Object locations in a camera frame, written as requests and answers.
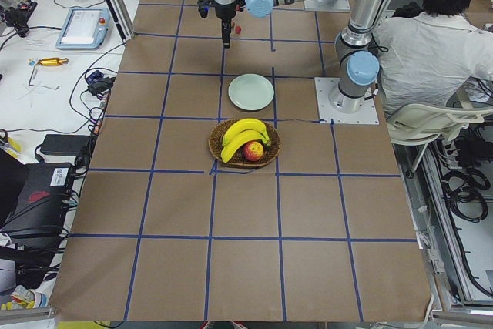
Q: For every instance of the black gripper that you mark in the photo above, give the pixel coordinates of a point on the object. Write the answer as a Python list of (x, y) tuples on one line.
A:
[(223, 12)]

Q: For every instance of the light green plate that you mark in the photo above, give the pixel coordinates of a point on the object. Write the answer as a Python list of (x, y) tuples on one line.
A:
[(251, 92)]

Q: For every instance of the yellow banana bunch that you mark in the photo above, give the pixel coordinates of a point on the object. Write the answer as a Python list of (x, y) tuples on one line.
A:
[(240, 133)]

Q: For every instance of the woven wicker basket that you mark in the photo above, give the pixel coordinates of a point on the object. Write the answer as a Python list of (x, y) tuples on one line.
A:
[(270, 152)]

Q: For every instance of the red yellow apple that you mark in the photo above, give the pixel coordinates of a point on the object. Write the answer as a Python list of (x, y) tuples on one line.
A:
[(253, 151)]

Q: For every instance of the teach pendant tablet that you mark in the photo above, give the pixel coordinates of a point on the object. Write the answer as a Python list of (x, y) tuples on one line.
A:
[(84, 28)]

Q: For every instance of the gold wrapped tool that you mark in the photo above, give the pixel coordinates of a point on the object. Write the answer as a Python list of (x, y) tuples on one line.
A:
[(52, 62)]

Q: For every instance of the person in white shirt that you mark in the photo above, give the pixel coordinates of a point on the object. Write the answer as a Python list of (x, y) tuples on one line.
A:
[(430, 56)]

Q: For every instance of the black power adapter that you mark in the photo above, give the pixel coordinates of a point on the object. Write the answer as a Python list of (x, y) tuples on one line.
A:
[(63, 145)]

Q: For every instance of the white office chair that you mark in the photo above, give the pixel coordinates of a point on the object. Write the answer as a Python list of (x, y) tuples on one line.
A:
[(419, 124)]

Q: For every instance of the black computer box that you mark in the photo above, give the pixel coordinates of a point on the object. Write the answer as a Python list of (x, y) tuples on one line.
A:
[(34, 197)]

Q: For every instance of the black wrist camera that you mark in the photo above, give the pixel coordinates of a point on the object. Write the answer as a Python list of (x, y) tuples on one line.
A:
[(203, 8)]

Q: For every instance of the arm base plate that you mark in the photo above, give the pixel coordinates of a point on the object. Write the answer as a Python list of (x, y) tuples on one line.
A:
[(327, 5), (334, 107)]

